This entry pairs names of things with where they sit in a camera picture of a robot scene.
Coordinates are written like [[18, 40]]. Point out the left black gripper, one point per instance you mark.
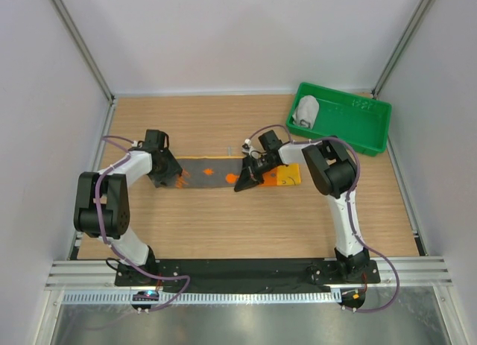
[[173, 168]]

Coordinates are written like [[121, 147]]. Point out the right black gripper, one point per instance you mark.
[[248, 179]]

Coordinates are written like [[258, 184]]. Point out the grey orange towel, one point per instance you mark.
[[224, 171]]

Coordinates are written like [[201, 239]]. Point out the grey panda towel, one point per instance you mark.
[[306, 112]]

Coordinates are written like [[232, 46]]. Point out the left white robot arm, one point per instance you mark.
[[102, 208]]

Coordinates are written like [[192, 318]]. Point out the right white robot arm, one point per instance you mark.
[[335, 170]]

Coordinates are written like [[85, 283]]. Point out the green plastic tray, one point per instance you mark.
[[361, 122]]

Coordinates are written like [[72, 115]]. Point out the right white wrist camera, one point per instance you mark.
[[247, 147]]

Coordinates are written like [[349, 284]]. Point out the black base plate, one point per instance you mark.
[[264, 276]]

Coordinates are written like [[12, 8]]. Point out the white slotted cable duct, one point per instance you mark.
[[147, 297]]

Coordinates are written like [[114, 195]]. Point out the left aluminium frame post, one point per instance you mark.
[[77, 38]]

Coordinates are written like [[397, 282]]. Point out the aluminium frame post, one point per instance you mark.
[[411, 28], [77, 38]]

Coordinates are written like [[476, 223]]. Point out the right aluminium frame post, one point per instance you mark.
[[411, 28]]

